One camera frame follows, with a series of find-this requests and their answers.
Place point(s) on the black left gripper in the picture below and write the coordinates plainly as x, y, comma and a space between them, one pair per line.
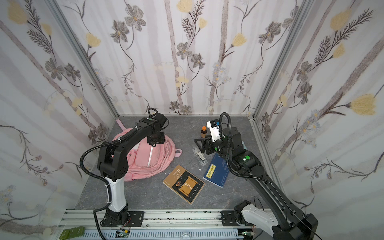
155, 140

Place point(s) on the green circuit board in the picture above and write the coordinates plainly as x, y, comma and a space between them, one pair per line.
72, 233

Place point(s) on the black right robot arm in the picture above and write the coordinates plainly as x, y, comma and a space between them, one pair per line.
285, 220

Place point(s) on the pink student backpack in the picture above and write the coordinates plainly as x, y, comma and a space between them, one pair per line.
146, 161

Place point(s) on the clear plastic pencil case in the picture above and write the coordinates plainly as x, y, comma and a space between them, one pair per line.
200, 157

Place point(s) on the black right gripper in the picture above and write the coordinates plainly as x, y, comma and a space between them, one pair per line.
204, 145

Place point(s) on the blue notebook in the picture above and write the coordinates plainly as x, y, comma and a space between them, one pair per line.
217, 171

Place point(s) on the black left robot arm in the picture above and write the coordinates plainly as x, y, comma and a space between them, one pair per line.
113, 166

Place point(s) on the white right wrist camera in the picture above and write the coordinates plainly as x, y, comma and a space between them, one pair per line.
214, 127

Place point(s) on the aluminium mounting rail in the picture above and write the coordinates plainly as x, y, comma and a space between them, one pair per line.
165, 225

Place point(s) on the brown black book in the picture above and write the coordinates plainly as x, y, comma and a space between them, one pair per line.
184, 184

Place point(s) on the small brown orange-capped bottle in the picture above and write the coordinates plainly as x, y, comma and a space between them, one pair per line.
204, 132

